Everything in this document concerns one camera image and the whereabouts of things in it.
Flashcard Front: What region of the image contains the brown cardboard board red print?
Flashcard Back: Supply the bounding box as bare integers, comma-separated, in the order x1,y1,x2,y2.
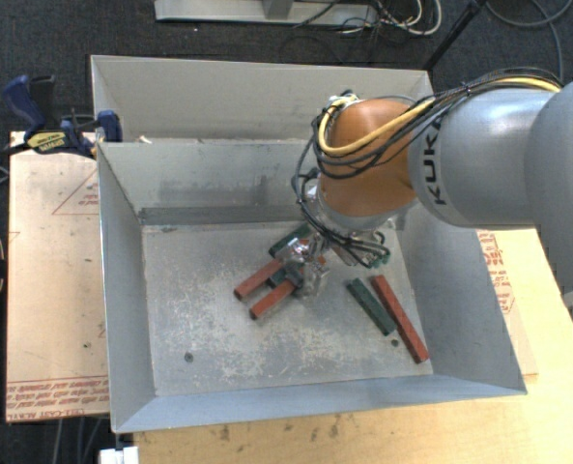
4,130,541,424

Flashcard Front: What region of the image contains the red-brown flat block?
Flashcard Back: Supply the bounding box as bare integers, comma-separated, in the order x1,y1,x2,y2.
233,258,287,303
248,279,301,322
369,274,431,365

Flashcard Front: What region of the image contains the grey metal bin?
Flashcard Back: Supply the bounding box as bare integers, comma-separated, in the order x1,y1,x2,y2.
90,54,529,435

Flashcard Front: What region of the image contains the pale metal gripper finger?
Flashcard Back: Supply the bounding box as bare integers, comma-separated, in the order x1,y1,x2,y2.
279,238,306,289
299,257,330,301

